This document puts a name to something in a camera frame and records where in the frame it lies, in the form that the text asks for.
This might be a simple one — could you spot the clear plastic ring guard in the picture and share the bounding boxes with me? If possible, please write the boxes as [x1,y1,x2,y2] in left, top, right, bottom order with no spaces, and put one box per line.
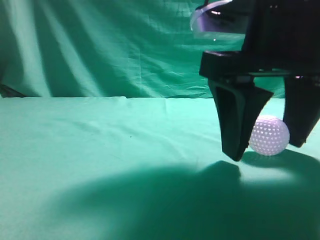
[189,0,253,41]

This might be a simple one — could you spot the white dimpled golf ball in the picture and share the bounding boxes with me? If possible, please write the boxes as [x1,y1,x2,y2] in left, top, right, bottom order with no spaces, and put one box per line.
[248,115,290,156]

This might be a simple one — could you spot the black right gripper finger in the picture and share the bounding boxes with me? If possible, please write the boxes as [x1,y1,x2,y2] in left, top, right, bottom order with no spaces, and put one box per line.
[208,80,274,162]

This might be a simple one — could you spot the green table cloth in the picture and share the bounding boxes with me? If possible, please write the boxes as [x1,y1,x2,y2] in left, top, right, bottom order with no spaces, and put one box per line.
[0,97,320,240]

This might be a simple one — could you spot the green backdrop cloth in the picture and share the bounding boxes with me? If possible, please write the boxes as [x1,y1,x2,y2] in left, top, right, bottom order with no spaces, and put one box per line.
[0,0,287,100]

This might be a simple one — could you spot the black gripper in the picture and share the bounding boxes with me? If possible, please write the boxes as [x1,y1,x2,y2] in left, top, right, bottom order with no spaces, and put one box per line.
[199,0,320,147]

